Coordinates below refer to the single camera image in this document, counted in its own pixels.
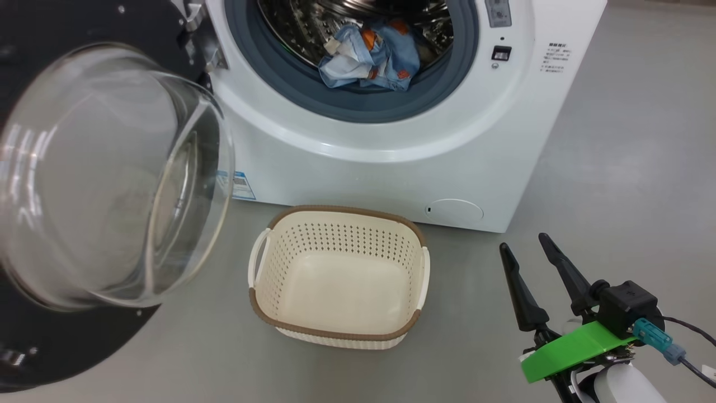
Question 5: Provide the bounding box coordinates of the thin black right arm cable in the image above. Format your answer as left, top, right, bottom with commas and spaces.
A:
657, 316, 716, 390

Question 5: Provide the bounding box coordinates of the blue cartoon garment cream lining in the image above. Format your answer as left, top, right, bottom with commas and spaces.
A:
318, 25, 381, 89

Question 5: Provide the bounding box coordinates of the round glass washer door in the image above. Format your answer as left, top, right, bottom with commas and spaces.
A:
0, 0, 235, 392

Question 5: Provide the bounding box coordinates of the grey warning label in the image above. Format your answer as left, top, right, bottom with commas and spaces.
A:
484, 0, 512, 28

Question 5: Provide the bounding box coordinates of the steel washer drum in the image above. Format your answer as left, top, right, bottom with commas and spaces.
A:
257, 0, 455, 71

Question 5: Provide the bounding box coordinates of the white front-load washing machine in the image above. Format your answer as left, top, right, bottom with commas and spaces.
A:
204, 0, 607, 233

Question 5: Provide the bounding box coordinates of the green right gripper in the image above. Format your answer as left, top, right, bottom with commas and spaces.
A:
499, 233, 638, 387

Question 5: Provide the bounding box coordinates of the blue energy label sticker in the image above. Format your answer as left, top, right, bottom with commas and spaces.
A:
215, 171, 257, 201

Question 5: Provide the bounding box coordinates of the cream laundry basket brown rim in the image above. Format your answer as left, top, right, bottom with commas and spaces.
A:
248, 205, 431, 351

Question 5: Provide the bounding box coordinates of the teal right camera connector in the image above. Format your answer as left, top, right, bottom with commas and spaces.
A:
632, 318, 687, 366

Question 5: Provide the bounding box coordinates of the blue cartoon print garment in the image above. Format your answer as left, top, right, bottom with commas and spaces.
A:
361, 20, 421, 92

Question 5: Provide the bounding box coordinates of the small black text sticker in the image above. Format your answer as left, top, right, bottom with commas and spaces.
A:
540, 41, 572, 74

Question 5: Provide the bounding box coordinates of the round white filter cover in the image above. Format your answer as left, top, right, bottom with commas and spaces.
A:
424, 199, 484, 227

